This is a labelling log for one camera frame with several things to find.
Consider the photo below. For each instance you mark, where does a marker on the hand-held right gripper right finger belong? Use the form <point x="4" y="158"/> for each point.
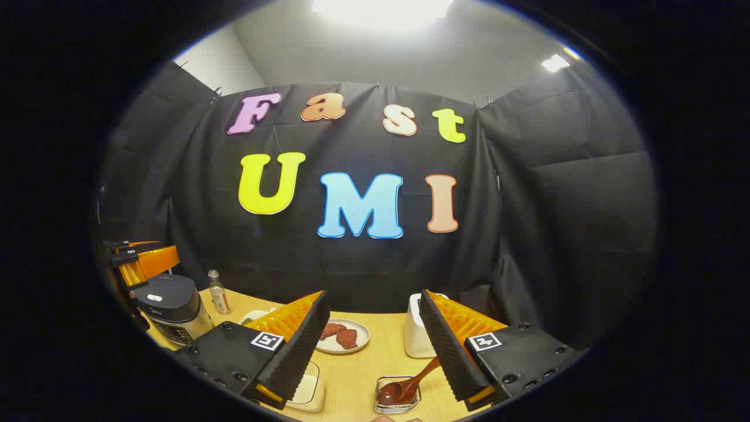
<point x="448" y="346"/>

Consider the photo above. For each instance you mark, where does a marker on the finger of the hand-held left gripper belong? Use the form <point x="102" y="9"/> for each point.
<point x="155" y="264"/>
<point x="140" y="244"/>

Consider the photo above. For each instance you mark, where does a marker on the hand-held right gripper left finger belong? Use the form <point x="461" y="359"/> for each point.
<point x="304" y="346"/>

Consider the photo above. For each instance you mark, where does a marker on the silver black rice cooker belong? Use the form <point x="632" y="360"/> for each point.
<point x="173" y="305"/>

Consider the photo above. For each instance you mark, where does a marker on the brown wooden spoon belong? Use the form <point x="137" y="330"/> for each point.
<point x="404" y="388"/>

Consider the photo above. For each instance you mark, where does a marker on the clear glass chopstick holder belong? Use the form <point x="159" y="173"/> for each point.
<point x="387" y="407"/>

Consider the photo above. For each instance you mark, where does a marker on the red meat piece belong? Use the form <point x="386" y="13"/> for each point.
<point x="333" y="330"/>
<point x="347" y="340"/>

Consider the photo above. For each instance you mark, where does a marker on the white toaster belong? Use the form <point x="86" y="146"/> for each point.
<point x="415" y="334"/>

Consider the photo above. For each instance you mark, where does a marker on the white round plate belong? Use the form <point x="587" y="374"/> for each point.
<point x="357" y="331"/>

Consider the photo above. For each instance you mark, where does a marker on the white divided bean dish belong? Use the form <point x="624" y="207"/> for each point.
<point x="253" y="315"/>

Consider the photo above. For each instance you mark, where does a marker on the black backdrop cloth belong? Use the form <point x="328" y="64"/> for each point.
<point x="556" y="205"/>

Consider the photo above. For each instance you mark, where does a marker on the small ceiling light panel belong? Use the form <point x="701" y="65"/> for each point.
<point x="555" y="63"/>

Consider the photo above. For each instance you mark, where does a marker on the large ceiling light panel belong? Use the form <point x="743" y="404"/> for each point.
<point x="381" y="10"/>

